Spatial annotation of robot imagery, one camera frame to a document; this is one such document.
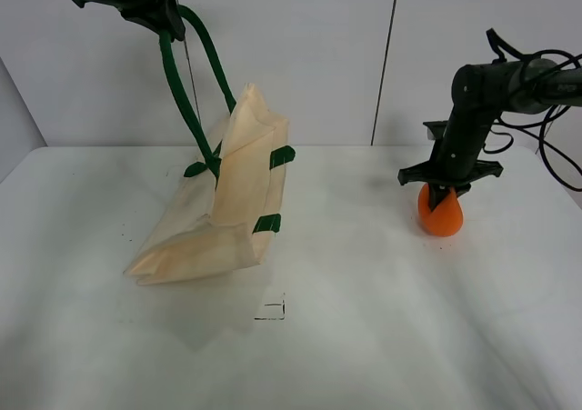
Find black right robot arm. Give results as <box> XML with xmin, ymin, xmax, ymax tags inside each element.
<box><xmin>397</xmin><ymin>57</ymin><xmax>581</xmax><ymax>211</ymax></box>

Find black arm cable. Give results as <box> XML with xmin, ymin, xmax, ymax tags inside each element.
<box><xmin>485</xmin><ymin>28</ymin><xmax>582</xmax><ymax>191</ymax></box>

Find white linen bag green handles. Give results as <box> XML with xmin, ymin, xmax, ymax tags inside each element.
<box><xmin>125</xmin><ymin>5</ymin><xmax>296</xmax><ymax>285</ymax></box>

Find orange fruit with stem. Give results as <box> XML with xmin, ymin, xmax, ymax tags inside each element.
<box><xmin>417</xmin><ymin>185</ymin><xmax>464</xmax><ymax>237</ymax></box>

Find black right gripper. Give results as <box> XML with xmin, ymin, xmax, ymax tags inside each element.
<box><xmin>397</xmin><ymin>120</ymin><xmax>503</xmax><ymax>212</ymax></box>

